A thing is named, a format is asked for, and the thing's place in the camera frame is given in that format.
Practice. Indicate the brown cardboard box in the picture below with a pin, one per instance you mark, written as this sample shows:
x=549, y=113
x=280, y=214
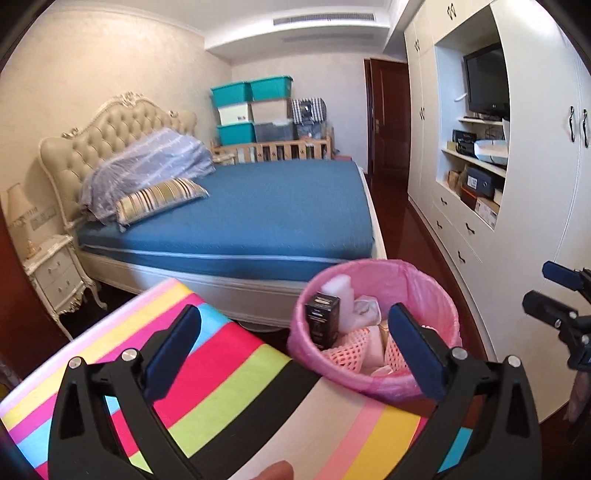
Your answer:
x=456, y=180
x=487, y=205

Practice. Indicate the wooden crib rail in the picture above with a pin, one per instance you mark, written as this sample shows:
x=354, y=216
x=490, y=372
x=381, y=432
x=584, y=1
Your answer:
x=277, y=151

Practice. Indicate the small black box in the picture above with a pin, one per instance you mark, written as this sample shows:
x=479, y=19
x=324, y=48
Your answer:
x=322, y=321

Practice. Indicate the beige storage box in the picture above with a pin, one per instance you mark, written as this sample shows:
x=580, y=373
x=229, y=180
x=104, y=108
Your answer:
x=234, y=114

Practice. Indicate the black television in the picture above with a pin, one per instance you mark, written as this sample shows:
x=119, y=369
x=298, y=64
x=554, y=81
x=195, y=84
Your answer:
x=487, y=81

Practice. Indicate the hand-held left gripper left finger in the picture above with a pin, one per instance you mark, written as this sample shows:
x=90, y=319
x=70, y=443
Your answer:
x=173, y=346

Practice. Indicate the person's left hand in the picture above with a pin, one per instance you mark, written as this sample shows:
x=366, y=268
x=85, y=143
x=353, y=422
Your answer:
x=277, y=473

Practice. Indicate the white foam sheet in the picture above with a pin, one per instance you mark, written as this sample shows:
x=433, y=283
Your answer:
x=341, y=295

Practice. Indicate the blue bed with headboard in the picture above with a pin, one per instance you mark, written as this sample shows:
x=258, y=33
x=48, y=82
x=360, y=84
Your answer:
x=92, y=143

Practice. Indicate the wall socket panel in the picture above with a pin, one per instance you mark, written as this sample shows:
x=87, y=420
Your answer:
x=44, y=218

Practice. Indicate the blue mattress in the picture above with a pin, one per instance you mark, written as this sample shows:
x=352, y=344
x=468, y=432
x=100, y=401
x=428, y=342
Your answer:
x=277, y=212

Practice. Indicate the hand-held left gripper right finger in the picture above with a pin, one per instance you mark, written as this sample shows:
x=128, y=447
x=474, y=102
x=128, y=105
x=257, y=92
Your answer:
x=415, y=350

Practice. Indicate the taupe storage box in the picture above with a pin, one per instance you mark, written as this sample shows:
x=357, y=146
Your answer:
x=272, y=110

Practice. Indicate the clear grey storage box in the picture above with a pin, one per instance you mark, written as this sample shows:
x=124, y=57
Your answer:
x=274, y=132

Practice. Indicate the white tissue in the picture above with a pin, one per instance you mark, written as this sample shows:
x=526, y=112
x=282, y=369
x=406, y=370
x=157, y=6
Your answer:
x=367, y=309

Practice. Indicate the dark clear bag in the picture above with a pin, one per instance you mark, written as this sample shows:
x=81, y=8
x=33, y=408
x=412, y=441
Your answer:
x=312, y=130

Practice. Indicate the black electronic device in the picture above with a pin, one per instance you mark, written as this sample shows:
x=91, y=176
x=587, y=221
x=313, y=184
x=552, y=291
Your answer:
x=464, y=142

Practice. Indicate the cream nightstand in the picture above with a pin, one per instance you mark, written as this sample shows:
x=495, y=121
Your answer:
x=60, y=277

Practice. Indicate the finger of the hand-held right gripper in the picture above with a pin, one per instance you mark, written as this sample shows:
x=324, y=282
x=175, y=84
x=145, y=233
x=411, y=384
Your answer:
x=545, y=307
x=561, y=273

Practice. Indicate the white printer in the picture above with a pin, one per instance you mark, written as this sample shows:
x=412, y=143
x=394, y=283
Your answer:
x=491, y=151

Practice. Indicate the blue-grey folded duvet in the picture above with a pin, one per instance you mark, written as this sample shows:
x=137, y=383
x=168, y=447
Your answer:
x=147, y=170

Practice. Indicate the striped colourful tablecloth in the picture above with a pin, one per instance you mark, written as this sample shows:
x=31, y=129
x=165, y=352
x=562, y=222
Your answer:
x=221, y=401

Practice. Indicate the checkered bag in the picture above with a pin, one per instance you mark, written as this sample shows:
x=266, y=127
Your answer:
x=308, y=110

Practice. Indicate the waste bin with pink bag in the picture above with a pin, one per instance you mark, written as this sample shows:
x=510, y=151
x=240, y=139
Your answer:
x=415, y=286

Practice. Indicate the dark wooden door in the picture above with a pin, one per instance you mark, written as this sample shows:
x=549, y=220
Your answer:
x=388, y=120

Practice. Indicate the striped pillow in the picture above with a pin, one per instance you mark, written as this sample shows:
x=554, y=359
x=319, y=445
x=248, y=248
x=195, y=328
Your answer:
x=161, y=198

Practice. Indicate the teal storage box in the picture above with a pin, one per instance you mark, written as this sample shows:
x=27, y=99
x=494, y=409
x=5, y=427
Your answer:
x=271, y=88
x=232, y=94
x=236, y=134

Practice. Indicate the black safe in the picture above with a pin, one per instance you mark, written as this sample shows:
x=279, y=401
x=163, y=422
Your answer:
x=484, y=181

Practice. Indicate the ceiling air vent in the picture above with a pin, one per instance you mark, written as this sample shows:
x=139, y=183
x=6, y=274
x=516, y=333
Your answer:
x=323, y=19

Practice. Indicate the beige table lamp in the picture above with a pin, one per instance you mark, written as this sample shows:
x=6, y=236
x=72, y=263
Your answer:
x=21, y=207

